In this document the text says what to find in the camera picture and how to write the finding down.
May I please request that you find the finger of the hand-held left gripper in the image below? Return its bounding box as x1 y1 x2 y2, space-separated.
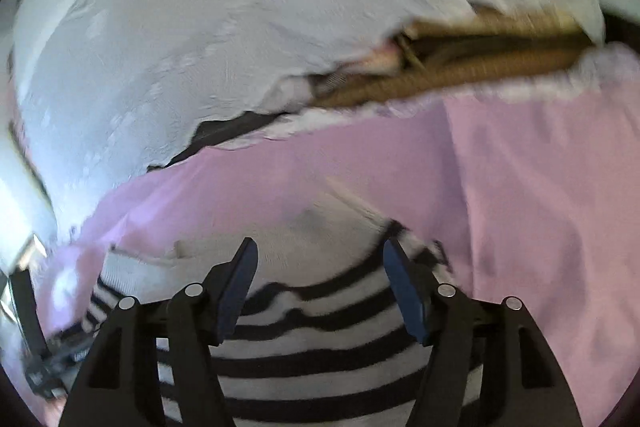
9 271 50 355

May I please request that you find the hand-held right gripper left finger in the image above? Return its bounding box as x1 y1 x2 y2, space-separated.
59 237 259 427

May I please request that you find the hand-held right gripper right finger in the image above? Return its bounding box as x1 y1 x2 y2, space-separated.
382 238 583 427

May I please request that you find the black white striped sweater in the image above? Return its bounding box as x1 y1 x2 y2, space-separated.
82 177 486 427

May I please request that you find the pink bed sheet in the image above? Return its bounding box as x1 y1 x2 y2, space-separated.
30 42 640 427

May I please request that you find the pink patterned cloth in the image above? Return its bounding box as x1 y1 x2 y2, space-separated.
345 42 407 72

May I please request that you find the white lace curtain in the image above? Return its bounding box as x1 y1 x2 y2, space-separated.
10 0 608 172

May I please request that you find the wooden picture frame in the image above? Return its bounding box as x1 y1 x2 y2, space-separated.
14 232 49 269

